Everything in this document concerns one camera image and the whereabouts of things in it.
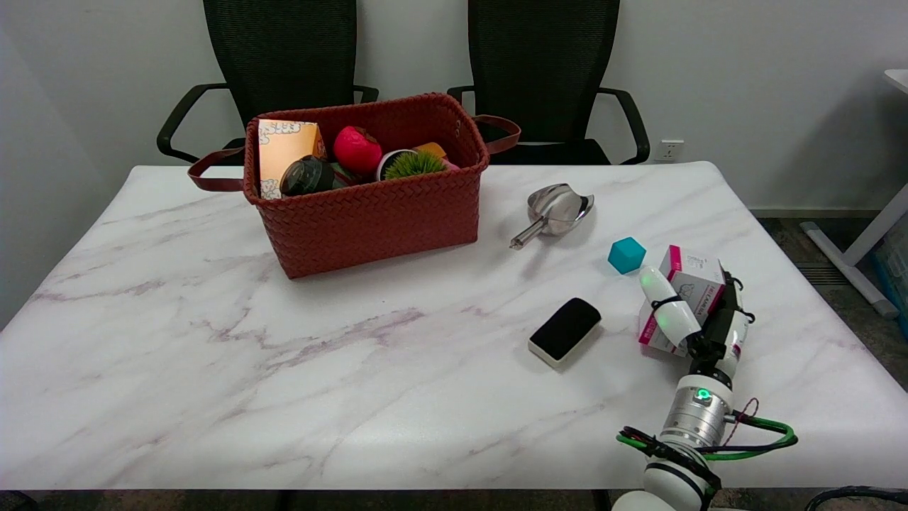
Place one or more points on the green potted plant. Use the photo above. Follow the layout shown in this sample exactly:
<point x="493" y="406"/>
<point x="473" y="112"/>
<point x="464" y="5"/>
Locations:
<point x="413" y="165"/>

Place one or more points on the white desk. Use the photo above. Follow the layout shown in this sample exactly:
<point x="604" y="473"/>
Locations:
<point x="872" y="234"/>

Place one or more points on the blue storage bin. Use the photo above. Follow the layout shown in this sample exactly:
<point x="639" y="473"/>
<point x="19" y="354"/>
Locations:
<point x="895" y="277"/>

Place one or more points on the metal scoop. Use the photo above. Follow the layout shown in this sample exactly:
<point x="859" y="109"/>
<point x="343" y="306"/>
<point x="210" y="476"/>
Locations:
<point x="557" y="206"/>

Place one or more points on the small orange item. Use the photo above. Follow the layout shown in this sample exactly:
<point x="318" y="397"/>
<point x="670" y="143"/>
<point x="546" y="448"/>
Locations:
<point x="431" y="150"/>

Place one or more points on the white paper box pink stripe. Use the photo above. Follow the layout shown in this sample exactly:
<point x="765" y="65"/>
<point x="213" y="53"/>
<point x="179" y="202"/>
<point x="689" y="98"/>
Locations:
<point x="691" y="273"/>

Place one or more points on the dark round jar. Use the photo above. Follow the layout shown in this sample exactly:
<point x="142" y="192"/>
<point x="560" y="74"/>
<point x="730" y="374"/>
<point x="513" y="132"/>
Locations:
<point x="306" y="176"/>

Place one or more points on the orange tissue box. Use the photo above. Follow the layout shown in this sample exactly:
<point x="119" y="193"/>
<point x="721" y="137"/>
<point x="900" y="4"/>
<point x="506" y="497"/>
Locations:
<point x="284" y="149"/>

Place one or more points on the red ball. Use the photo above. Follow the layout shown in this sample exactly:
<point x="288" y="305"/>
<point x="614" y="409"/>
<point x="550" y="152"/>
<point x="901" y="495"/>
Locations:
<point x="357" y="149"/>

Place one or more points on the red woven basket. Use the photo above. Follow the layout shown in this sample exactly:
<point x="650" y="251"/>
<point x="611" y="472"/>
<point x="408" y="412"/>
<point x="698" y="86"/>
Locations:
<point x="376" y="216"/>

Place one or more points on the black office chair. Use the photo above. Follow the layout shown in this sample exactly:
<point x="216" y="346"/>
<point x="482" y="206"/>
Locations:
<point x="280" y="57"/>
<point x="543" y="64"/>

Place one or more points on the teal cube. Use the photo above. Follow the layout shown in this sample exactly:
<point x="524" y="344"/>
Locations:
<point x="627" y="255"/>

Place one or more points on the white wall socket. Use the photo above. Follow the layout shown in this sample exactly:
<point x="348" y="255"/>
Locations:
<point x="670" y="150"/>

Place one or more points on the black whiteboard eraser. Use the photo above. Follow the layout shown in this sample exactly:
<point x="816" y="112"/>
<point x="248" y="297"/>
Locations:
<point x="566" y="328"/>

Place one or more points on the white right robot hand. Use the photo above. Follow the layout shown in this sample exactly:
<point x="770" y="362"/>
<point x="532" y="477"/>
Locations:
<point x="723" y="333"/>

